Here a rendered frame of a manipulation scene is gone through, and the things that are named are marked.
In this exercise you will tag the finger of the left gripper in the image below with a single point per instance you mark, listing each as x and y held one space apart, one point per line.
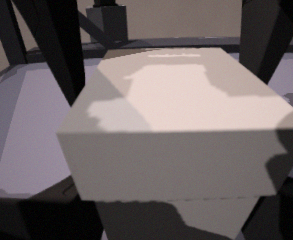
55 26
266 32

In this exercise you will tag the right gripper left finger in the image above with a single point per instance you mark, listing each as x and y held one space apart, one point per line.
62 215

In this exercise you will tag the beige open box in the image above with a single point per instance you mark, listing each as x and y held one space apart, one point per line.
195 219

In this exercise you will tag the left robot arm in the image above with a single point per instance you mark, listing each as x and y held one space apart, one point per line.
104 3

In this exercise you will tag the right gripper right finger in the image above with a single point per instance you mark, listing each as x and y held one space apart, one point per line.
272 216

